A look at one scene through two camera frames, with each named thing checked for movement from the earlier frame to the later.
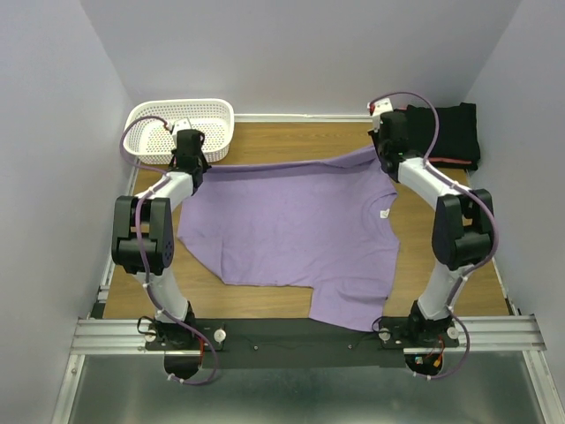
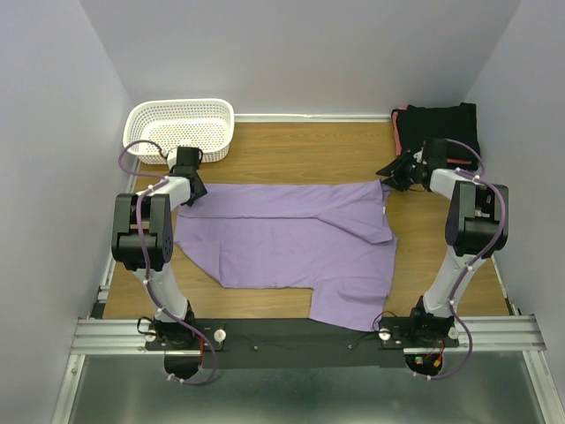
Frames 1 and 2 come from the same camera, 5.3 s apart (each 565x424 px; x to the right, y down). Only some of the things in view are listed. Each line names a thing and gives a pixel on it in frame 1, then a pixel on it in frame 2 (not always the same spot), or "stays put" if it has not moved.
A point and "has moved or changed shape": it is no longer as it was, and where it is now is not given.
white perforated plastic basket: x=151 y=142 stays put
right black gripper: x=373 y=136 -> x=392 y=167
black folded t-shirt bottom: x=471 y=167 stays put
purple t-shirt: x=330 y=225 has moved or changed shape
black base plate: x=297 y=343 stays put
